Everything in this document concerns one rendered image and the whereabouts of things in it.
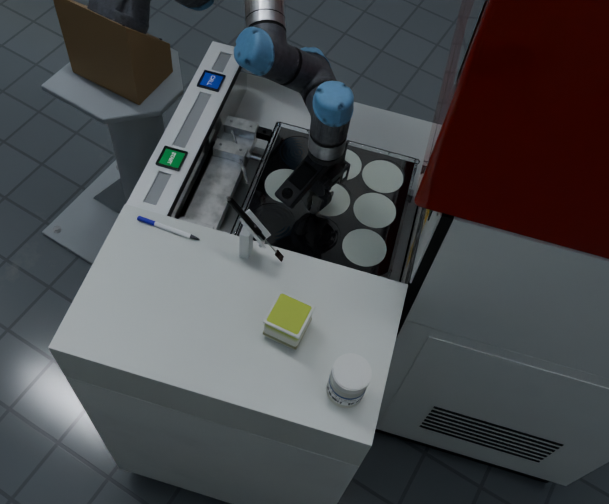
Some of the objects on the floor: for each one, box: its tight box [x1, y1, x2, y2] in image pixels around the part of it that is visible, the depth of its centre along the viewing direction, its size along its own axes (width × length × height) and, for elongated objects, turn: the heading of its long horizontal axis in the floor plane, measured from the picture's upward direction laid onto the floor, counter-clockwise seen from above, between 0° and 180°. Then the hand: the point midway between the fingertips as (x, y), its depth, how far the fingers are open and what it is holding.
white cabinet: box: [66, 377, 359, 504], centre depth 196 cm, size 64×96×82 cm, turn 161°
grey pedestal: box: [41, 48, 183, 264], centre depth 220 cm, size 51×44×82 cm
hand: (309, 210), depth 153 cm, fingers closed
